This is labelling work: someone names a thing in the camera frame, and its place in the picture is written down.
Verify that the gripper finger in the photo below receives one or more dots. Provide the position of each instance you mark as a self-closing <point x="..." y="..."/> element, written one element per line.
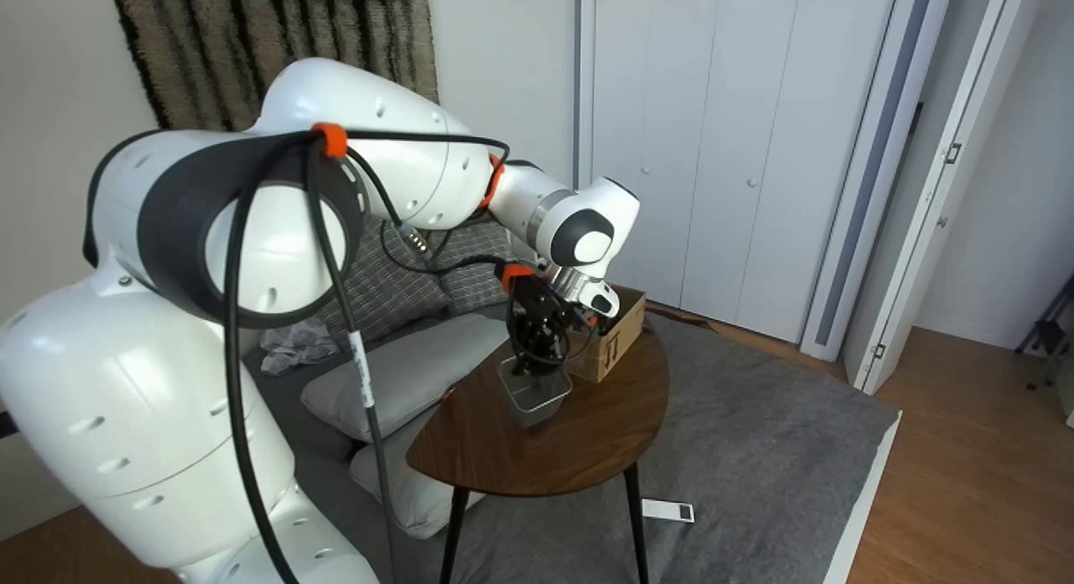
<point x="554" y="347"/>
<point x="523" y="353"/>

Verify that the white cushion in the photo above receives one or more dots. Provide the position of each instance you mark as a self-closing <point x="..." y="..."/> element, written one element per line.
<point x="411" y="492"/>

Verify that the light grey cushion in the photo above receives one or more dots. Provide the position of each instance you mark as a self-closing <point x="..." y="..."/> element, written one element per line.
<point x="403" y="374"/>

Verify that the white wardrobe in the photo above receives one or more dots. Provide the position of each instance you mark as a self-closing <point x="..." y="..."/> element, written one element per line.
<point x="722" y="148"/>

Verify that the row of checked grey pillows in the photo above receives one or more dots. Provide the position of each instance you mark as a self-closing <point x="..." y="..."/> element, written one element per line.
<point x="382" y="286"/>

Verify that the white door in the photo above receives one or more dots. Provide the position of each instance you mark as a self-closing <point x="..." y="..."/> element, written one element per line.
<point x="931" y="190"/>

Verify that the crumpled grey cloth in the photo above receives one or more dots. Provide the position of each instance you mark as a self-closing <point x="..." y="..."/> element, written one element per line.
<point x="294" y="345"/>

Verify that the brown shaggy wall hanging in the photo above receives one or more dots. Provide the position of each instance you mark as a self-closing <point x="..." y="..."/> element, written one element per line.
<point x="201" y="47"/>

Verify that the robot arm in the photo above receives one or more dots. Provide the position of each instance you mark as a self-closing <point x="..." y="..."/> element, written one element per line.
<point x="126" y="399"/>

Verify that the white flat remote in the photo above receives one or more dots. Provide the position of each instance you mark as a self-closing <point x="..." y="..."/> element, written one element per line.
<point x="669" y="511"/>

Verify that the black stand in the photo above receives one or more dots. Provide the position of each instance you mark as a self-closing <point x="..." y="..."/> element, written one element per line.
<point x="1053" y="332"/>

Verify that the grey sofa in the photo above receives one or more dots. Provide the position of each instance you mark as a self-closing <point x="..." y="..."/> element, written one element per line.
<point x="285" y="399"/>

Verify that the grey floor rug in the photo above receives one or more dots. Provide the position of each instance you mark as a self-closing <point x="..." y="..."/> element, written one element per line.
<point x="755" y="450"/>

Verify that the clear plastic basket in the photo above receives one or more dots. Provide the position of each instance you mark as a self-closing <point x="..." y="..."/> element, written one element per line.
<point x="537" y="404"/>

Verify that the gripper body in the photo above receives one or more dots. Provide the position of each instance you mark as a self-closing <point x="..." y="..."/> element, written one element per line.
<point x="532" y="303"/>

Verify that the brown cardboard box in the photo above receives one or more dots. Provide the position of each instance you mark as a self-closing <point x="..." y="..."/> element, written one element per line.
<point x="612" y="345"/>

